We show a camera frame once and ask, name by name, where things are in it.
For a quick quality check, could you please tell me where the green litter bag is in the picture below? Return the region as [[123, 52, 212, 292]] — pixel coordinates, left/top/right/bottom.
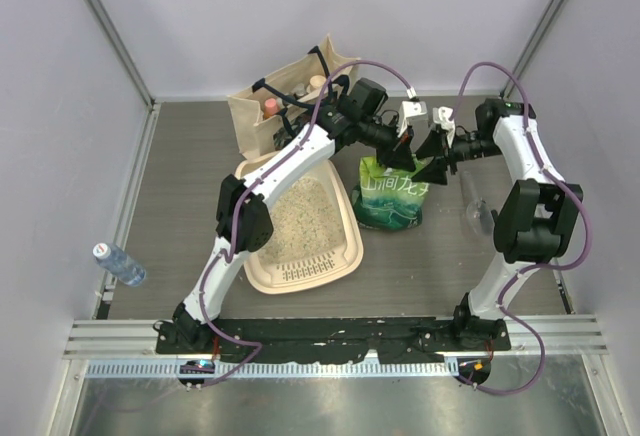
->
[[351, 156, 429, 231]]

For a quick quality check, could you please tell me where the beige canvas tote bag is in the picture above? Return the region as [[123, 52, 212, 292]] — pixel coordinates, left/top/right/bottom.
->
[[227, 37, 355, 159]]

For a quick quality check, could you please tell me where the cream plastic litter box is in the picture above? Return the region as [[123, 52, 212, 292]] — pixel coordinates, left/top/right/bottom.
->
[[244, 161, 364, 295]]

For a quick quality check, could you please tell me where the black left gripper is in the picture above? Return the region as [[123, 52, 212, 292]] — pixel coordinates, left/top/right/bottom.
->
[[357, 116, 416, 172]]

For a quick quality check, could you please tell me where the pink capped bottle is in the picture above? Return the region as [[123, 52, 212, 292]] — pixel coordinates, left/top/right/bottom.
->
[[263, 98, 280, 120]]

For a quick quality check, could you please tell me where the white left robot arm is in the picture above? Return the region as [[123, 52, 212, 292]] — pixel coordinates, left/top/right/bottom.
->
[[172, 78, 426, 355]]

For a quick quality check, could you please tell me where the beige capped bottle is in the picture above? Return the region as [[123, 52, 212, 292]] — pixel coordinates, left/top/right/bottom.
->
[[307, 75, 326, 92]]

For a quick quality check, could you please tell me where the clear plastic scoop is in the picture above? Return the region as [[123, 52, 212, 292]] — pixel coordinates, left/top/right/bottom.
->
[[460, 171, 494, 236]]

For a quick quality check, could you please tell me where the black bag clip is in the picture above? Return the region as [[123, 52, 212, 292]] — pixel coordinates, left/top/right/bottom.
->
[[488, 209, 499, 230]]

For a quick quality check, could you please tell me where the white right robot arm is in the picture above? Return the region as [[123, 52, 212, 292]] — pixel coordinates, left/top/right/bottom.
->
[[413, 98, 583, 351]]

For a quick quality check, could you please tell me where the clear water bottle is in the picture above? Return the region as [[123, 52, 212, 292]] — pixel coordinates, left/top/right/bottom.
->
[[92, 243, 146, 287]]

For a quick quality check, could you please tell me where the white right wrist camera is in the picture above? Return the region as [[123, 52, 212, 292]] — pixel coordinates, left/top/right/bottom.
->
[[432, 106, 456, 137]]

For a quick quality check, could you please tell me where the perforated cable duct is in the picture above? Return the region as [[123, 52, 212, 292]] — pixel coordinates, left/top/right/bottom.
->
[[85, 355, 459, 380]]

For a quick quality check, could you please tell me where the cat litter pile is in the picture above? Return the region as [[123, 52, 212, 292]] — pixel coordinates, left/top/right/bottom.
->
[[258, 177, 345, 264]]

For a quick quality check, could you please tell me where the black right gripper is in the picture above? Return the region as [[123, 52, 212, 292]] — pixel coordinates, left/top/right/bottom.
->
[[413, 128, 504, 186]]

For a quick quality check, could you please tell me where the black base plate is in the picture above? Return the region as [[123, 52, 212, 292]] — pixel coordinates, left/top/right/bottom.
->
[[153, 317, 511, 365]]

